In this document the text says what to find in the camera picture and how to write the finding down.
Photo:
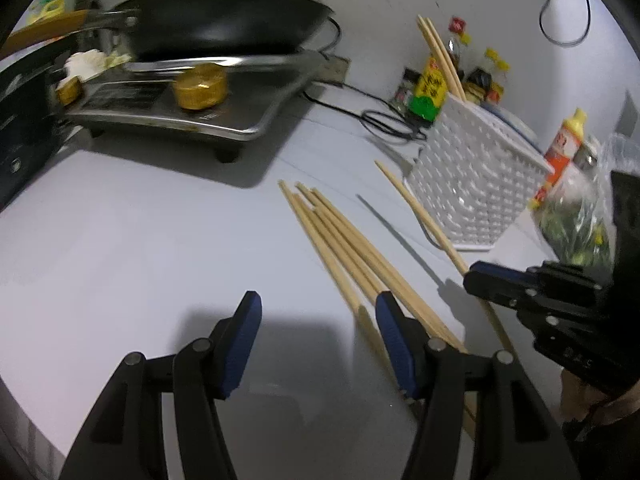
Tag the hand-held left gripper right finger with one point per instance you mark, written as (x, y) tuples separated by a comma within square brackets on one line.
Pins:
[(395, 340)]

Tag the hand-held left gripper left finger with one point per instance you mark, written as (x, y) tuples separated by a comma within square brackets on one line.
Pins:
[(242, 345)]

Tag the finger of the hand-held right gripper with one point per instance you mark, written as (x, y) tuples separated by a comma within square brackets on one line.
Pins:
[(492, 290), (500, 271)]

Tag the white perforated utensil basket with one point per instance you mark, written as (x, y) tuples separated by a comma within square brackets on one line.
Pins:
[(475, 190)]

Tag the wooden chopstick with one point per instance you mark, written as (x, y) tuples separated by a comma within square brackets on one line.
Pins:
[(437, 60), (425, 220), (447, 60)]

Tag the bundle of wooden chopsticks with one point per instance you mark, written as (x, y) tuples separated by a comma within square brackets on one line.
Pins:
[(345, 245)]

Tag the person's right hand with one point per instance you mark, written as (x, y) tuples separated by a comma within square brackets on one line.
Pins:
[(575, 395)]

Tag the plastic bag of greens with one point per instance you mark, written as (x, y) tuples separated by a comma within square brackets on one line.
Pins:
[(575, 230)]

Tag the yellow squeeze bottle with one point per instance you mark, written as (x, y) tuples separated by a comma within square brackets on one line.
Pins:
[(565, 145)]

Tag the glass jar metal lid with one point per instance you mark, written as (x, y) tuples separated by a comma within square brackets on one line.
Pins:
[(587, 155)]

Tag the yellow label sauce bottle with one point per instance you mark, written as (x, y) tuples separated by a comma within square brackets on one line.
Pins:
[(430, 85)]

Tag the small spice jar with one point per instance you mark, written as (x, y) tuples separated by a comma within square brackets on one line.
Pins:
[(407, 90)]

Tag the slim yellow cap bottle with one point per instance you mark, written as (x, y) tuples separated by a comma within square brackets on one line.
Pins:
[(465, 38)]

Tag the steel induction cooker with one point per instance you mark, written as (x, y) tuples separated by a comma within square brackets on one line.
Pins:
[(150, 115)]

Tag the dark blue electric pot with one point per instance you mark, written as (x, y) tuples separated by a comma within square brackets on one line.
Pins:
[(20, 125)]

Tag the napa cabbage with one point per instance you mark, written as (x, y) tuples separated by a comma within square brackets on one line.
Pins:
[(87, 62)]

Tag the yellow detergent bottle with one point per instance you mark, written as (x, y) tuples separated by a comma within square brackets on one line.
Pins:
[(47, 10)]

